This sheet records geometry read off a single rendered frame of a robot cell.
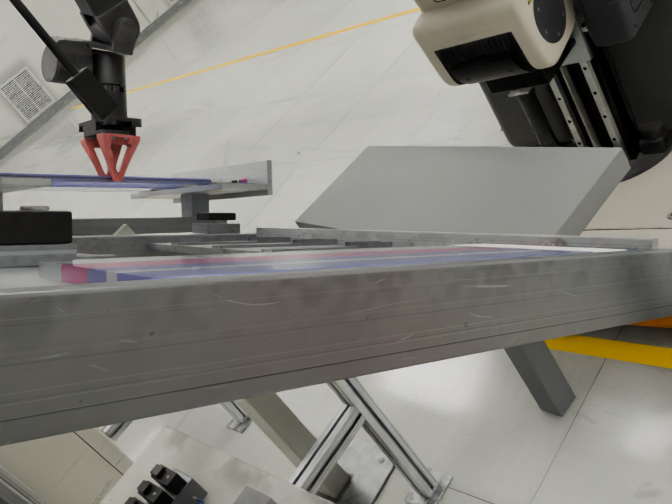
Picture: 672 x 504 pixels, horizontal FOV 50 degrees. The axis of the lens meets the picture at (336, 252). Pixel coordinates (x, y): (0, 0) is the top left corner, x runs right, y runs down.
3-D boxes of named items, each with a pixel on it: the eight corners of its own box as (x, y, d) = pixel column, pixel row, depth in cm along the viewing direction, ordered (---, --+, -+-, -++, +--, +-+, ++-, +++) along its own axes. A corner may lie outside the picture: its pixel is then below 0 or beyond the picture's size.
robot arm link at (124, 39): (139, 20, 115) (113, 13, 120) (69, 5, 106) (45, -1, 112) (128, 96, 118) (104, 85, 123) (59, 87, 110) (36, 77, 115)
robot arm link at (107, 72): (131, 50, 119) (114, 57, 123) (91, 43, 114) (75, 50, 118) (133, 93, 119) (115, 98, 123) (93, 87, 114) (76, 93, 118)
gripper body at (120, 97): (105, 127, 113) (103, 79, 113) (77, 135, 121) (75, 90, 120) (143, 130, 118) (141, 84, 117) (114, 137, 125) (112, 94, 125)
